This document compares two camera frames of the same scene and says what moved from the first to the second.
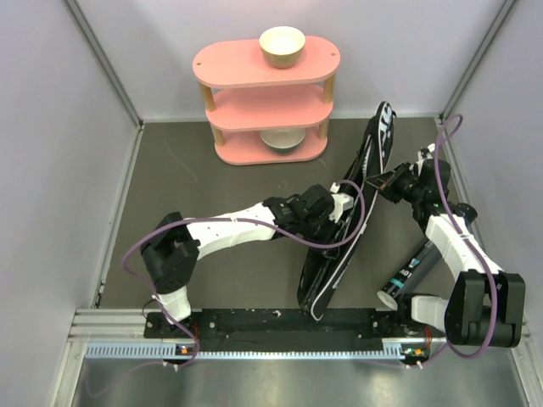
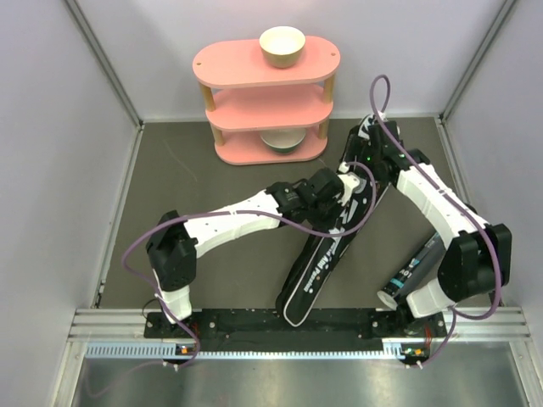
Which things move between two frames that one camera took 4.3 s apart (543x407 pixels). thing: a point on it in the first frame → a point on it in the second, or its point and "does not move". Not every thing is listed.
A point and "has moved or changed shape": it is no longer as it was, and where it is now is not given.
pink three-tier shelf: (243, 95) does not move
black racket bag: (323, 267) has moved or changed shape
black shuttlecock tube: (419, 266) does not move
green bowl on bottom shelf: (282, 141) does not move
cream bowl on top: (282, 47) does not move
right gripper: (386, 181) → (368, 147)
